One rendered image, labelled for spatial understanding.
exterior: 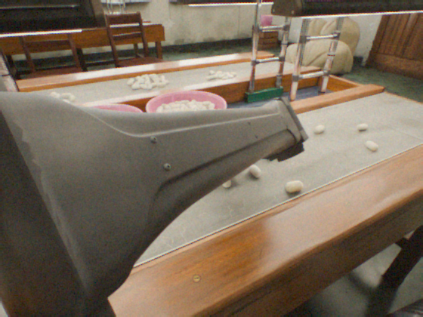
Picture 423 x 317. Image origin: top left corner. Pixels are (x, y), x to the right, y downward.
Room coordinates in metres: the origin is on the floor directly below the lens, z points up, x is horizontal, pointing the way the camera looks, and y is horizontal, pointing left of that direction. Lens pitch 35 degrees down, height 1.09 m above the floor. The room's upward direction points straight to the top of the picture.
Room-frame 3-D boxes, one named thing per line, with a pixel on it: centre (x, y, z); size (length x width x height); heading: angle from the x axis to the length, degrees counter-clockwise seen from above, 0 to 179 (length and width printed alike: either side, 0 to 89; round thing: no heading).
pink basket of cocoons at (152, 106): (0.79, 0.08, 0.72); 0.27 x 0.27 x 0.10
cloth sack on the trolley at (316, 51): (3.21, -1.33, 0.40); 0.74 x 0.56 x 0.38; 120
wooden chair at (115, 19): (2.71, 0.72, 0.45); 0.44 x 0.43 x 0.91; 139
